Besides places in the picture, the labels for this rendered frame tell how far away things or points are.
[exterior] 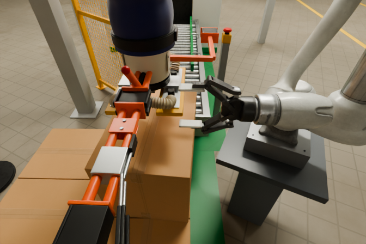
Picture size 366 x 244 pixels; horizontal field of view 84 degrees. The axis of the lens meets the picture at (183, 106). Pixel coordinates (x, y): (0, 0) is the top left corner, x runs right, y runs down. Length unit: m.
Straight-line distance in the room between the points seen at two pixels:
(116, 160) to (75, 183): 0.91
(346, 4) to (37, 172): 1.60
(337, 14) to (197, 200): 1.48
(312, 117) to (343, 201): 1.61
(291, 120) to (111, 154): 0.46
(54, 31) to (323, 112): 2.06
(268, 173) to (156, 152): 0.55
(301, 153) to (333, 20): 0.59
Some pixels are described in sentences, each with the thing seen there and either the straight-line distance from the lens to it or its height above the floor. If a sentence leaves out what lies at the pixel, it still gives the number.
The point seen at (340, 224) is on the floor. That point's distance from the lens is 2.06.
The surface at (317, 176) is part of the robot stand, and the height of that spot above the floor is 0.75.
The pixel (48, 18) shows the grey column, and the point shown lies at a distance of 2.18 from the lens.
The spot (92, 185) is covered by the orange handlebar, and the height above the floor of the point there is 1.24.
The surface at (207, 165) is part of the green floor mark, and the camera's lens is 1.96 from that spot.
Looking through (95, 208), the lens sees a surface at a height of 1.25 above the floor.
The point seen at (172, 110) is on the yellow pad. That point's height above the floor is 1.12.
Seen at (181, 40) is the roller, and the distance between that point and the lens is 2.88.
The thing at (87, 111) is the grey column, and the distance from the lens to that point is 2.62.
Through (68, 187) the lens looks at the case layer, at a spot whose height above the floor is 0.54.
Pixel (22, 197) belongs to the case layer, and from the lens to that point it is 1.46.
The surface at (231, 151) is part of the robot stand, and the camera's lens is 1.12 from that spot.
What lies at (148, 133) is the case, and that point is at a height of 0.94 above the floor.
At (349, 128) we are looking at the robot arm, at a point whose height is 1.05.
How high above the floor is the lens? 1.61
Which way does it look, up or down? 40 degrees down
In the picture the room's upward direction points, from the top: straight up
